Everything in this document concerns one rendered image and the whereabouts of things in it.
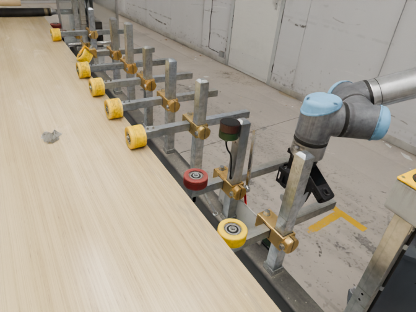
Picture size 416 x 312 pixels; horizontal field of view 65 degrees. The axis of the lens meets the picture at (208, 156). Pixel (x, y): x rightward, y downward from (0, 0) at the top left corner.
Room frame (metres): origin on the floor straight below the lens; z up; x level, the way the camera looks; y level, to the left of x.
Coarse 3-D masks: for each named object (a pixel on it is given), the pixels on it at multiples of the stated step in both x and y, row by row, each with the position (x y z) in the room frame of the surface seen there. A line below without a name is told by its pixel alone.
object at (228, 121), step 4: (224, 120) 0.87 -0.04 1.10; (228, 120) 0.88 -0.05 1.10; (232, 120) 0.88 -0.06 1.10; (236, 120) 0.88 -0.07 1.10; (224, 124) 0.85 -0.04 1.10; (228, 124) 0.85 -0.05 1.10; (232, 124) 0.85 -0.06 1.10; (236, 124) 0.85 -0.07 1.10; (224, 132) 0.84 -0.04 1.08; (236, 140) 0.88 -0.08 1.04; (236, 144) 0.87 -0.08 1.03; (228, 152) 0.87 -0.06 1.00
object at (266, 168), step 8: (272, 160) 1.06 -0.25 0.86; (280, 160) 1.07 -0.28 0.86; (256, 168) 1.00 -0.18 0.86; (264, 168) 1.00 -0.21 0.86; (272, 168) 1.03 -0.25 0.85; (256, 176) 0.99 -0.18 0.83; (208, 184) 0.87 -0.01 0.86; (216, 184) 0.89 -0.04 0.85; (192, 192) 0.83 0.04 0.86; (200, 192) 0.85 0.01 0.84; (208, 192) 0.87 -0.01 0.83
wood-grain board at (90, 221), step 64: (0, 64) 1.69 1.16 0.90; (64, 64) 1.79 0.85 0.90; (0, 128) 1.04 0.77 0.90; (64, 128) 1.08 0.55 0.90; (0, 192) 0.69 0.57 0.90; (64, 192) 0.72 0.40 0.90; (128, 192) 0.75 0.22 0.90; (0, 256) 0.48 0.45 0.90; (64, 256) 0.50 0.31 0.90; (128, 256) 0.52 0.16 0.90; (192, 256) 0.53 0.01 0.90
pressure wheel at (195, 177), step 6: (192, 168) 0.89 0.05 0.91; (198, 168) 0.89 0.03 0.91; (186, 174) 0.86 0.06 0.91; (192, 174) 0.86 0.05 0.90; (198, 174) 0.86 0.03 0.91; (204, 174) 0.87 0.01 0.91; (186, 180) 0.83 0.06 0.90; (192, 180) 0.83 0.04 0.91; (198, 180) 0.83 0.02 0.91; (204, 180) 0.83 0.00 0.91; (186, 186) 0.83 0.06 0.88; (192, 186) 0.82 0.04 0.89; (198, 186) 0.82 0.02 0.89; (204, 186) 0.83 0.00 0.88
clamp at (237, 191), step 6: (216, 168) 0.96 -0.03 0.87; (216, 174) 0.94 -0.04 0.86; (222, 174) 0.93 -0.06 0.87; (222, 186) 0.90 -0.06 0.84; (228, 186) 0.87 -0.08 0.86; (234, 186) 0.87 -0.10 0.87; (240, 186) 0.87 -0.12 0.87; (228, 192) 0.87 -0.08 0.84; (234, 192) 0.85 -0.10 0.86; (240, 192) 0.86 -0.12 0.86; (234, 198) 0.85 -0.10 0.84; (240, 198) 0.86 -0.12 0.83
